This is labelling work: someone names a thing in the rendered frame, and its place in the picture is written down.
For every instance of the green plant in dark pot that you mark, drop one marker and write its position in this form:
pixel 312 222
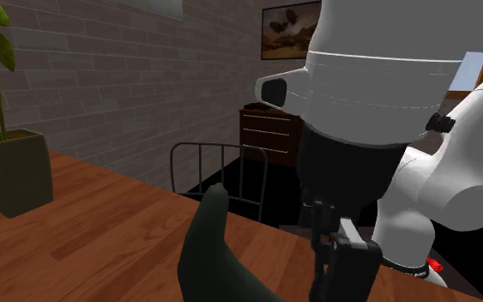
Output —
pixel 13 171

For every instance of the window with wooden frame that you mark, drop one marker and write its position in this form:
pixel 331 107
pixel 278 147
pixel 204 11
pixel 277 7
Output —
pixel 467 71

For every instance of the dark metal bar frame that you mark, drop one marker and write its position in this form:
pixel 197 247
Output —
pixel 262 184

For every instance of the wooden table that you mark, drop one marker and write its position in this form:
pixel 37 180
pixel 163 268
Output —
pixel 99 238

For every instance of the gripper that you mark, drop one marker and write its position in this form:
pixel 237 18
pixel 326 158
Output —
pixel 350 175

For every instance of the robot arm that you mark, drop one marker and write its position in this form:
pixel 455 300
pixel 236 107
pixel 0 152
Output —
pixel 370 83

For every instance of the brown framed wall picture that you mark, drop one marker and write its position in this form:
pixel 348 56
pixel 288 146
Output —
pixel 285 33

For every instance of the pale wall picture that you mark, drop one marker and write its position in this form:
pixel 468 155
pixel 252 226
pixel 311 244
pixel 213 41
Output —
pixel 153 7

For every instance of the dark brown chest of drawers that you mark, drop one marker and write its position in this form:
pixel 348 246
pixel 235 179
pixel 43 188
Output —
pixel 268 140

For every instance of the dark green rounded object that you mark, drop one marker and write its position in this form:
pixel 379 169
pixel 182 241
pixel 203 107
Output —
pixel 211 255

